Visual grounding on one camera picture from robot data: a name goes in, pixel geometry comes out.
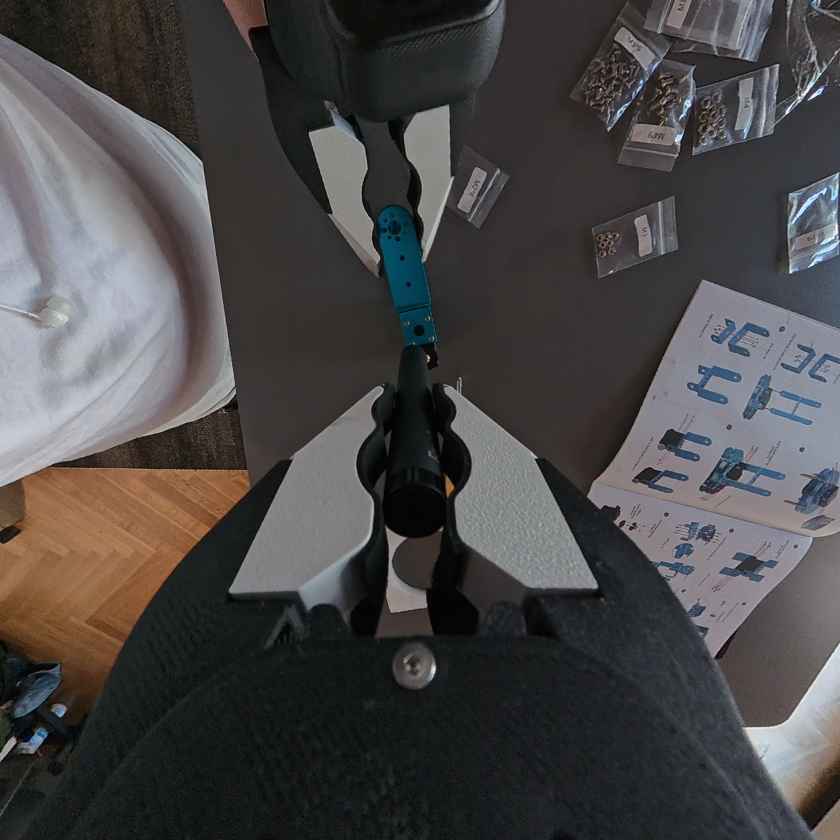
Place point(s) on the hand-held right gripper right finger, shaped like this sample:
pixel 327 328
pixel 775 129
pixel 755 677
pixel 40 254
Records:
pixel 518 525

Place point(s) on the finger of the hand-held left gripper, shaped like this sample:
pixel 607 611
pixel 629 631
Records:
pixel 341 170
pixel 433 157

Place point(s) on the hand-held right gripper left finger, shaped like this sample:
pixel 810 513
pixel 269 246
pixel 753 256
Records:
pixel 308 525

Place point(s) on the blue bracket with black servo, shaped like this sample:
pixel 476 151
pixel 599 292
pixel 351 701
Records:
pixel 403 275

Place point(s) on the black electric screwdriver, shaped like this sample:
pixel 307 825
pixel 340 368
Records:
pixel 413 459

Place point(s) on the dark grey desk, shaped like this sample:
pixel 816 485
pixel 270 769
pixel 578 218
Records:
pixel 558 328

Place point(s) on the flat clear zip bag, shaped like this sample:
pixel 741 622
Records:
pixel 476 187

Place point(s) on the zip bag of silver screws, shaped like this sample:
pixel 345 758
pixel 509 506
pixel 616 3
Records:
pixel 617 65
pixel 656 111

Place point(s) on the zip bag of small nuts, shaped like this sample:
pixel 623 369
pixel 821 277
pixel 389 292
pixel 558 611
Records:
pixel 636 236

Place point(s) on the illustrated instruction booklet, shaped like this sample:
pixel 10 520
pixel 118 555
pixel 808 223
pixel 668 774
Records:
pixel 722 426

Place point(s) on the zip bag of large nuts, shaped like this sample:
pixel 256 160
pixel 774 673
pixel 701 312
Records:
pixel 728 111

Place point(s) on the wide clear zip bag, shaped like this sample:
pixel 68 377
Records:
pixel 709 26

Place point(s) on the blue cloth bag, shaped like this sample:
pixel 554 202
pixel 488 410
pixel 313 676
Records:
pixel 36 689

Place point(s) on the plastic bottle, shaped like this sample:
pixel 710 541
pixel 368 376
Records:
pixel 39 735

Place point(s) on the zip bag with black parts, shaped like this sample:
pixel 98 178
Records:
pixel 814 223

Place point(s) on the crumpled clear plastic wrap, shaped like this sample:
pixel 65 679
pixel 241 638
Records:
pixel 810 52

